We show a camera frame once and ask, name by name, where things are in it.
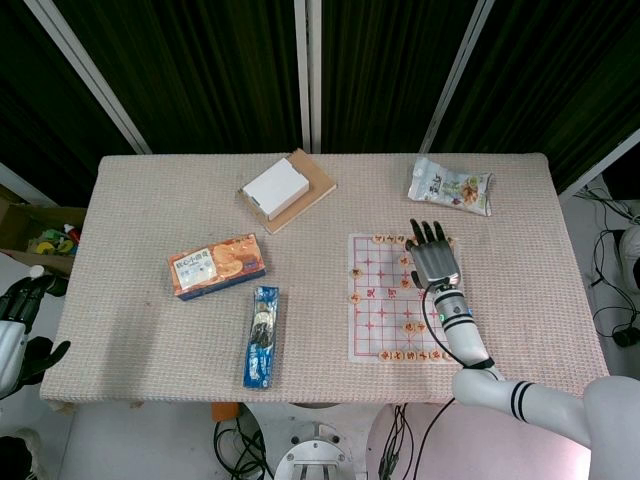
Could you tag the dark green partition panel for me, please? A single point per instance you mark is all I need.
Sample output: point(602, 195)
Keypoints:
point(30, 75)
point(200, 70)
point(560, 75)
point(390, 70)

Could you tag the small white round knob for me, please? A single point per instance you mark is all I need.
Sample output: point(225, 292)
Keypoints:
point(36, 271)

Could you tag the pink woven tablecloth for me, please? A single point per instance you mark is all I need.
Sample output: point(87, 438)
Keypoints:
point(150, 225)

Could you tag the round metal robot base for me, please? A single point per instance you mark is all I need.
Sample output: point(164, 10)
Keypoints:
point(320, 462)

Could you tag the white green snack bag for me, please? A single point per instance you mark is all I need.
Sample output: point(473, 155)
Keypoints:
point(450, 187)

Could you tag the white rounded machine housing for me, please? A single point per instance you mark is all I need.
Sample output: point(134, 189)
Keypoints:
point(631, 257)

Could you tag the blue sandwich cookie pack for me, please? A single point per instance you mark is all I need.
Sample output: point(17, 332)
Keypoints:
point(261, 340)

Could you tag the orange plastic object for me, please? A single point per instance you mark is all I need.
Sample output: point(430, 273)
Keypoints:
point(225, 412)

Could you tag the Chinese chess board mat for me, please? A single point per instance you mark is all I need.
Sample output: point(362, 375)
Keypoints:
point(380, 310)

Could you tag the yellow green plastic toy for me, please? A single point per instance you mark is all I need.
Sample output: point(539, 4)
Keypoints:
point(44, 245)

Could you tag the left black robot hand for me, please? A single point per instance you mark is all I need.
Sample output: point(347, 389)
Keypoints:
point(30, 297)

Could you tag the white cardboard box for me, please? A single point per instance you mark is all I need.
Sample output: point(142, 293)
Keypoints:
point(276, 188)

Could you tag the brown cardboard sheet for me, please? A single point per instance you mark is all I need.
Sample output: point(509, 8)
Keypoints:
point(320, 175)

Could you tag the orange biscuit box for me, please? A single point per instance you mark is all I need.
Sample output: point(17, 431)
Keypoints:
point(217, 267)

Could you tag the right black grey robot hand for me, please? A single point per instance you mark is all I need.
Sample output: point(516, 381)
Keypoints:
point(436, 260)

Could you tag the red white small bottle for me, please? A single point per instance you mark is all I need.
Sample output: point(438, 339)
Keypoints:
point(71, 231)

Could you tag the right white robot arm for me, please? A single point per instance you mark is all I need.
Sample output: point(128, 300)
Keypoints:
point(466, 340)

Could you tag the black power adapter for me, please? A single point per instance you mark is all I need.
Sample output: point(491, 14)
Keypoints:
point(626, 338)

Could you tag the brown cardboard toy box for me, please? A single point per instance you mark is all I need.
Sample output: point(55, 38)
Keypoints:
point(20, 220)

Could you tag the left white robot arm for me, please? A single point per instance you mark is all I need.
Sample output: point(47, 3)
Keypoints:
point(10, 355)

